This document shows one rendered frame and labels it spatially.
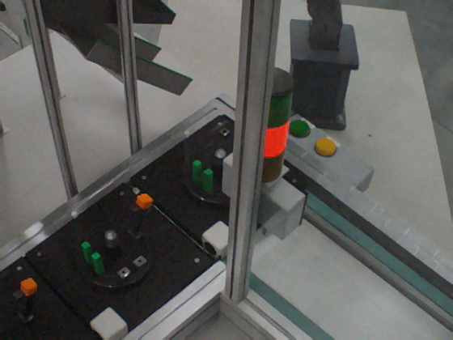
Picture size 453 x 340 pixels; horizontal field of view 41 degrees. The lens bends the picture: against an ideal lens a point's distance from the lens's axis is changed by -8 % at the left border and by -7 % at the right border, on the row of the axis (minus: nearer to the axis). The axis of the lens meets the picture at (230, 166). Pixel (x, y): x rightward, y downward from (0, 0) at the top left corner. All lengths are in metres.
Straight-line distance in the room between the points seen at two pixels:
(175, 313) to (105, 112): 0.60
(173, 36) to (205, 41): 0.09
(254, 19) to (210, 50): 1.02
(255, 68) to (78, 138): 0.83
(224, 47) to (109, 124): 0.39
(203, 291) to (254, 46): 0.54
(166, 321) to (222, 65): 0.76
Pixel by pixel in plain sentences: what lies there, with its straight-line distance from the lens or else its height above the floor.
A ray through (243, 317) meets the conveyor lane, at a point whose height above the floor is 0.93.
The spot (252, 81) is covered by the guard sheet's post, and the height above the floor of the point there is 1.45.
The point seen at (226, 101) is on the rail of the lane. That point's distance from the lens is 1.36.
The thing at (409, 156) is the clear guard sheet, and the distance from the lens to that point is 0.61.
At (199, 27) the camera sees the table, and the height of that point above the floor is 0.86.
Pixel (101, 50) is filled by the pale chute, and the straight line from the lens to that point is 1.14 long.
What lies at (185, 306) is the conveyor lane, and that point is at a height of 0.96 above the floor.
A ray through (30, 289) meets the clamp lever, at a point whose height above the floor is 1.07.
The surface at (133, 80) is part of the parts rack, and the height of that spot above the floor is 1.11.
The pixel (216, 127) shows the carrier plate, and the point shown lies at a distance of 1.29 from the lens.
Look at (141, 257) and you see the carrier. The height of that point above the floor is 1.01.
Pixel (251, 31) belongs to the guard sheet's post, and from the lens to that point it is 0.66.
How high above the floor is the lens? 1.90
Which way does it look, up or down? 49 degrees down
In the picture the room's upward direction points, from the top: 3 degrees clockwise
